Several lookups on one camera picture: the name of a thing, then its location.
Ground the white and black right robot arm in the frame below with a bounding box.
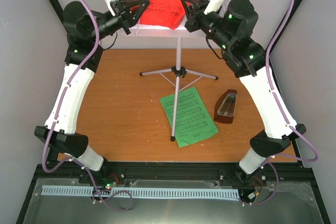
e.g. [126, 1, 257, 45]
[181, 0, 306, 175]

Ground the green sheet music page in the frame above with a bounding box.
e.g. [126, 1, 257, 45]
[175, 87, 218, 148]

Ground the small green circuit board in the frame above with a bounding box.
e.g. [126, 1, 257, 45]
[105, 181, 119, 190]

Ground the brown wooden metronome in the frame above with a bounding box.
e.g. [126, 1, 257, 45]
[213, 89, 237, 124]

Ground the light blue slotted cable duct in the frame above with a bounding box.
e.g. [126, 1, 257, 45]
[41, 185, 239, 201]

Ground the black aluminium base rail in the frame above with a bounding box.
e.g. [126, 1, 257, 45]
[34, 161, 313, 189]

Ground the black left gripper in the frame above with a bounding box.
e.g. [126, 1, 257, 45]
[89, 0, 150, 42]

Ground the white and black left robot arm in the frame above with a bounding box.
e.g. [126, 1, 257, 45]
[34, 0, 150, 184]

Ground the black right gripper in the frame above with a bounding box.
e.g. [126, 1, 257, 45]
[180, 0, 232, 51]

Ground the clear plastic metronome cover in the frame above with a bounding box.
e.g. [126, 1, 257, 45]
[217, 93, 237, 117]

